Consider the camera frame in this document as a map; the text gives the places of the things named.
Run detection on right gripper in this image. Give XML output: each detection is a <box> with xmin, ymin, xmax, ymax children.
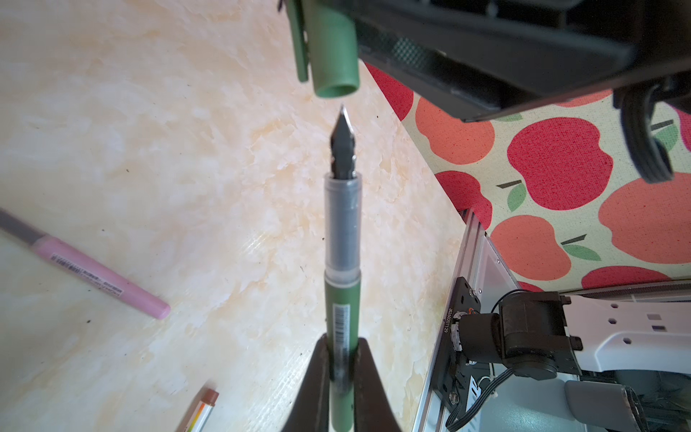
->
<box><xmin>335</xmin><ymin>1</ymin><xmax>690</xmax><ymax>122</ymax></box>

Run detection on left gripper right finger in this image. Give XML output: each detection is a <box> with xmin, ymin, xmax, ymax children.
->
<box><xmin>353</xmin><ymin>338</ymin><xmax>401</xmax><ymax>432</ymax></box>

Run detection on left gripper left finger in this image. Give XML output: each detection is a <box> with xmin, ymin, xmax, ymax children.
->
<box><xmin>282</xmin><ymin>334</ymin><xmax>330</xmax><ymax>432</ymax></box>

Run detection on dark green pen cap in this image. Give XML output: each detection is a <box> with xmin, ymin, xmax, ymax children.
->
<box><xmin>277</xmin><ymin>0</ymin><xmax>360</xmax><ymax>99</ymax></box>

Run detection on dark green pen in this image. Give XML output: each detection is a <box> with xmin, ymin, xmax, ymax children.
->
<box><xmin>324</xmin><ymin>107</ymin><xmax>363</xmax><ymax>431</ymax></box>

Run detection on pink pen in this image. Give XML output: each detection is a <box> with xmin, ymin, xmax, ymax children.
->
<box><xmin>1</xmin><ymin>209</ymin><xmax>171</xmax><ymax>320</ymax></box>

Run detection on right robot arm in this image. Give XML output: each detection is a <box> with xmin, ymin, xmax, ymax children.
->
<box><xmin>335</xmin><ymin>1</ymin><xmax>690</xmax><ymax>380</ymax></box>

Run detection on white pen brown end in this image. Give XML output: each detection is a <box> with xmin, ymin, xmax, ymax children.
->
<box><xmin>183</xmin><ymin>389</ymin><xmax>219</xmax><ymax>432</ymax></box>

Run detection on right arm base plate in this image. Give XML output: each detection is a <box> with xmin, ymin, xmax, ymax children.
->
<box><xmin>431</xmin><ymin>276</ymin><xmax>480</xmax><ymax>425</ymax></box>

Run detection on aluminium front rail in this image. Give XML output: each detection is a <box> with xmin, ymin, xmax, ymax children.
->
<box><xmin>413</xmin><ymin>210</ymin><xmax>518</xmax><ymax>431</ymax></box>

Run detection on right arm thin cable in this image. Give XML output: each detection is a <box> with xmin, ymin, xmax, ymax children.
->
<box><xmin>612</xmin><ymin>80</ymin><xmax>676</xmax><ymax>185</ymax></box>

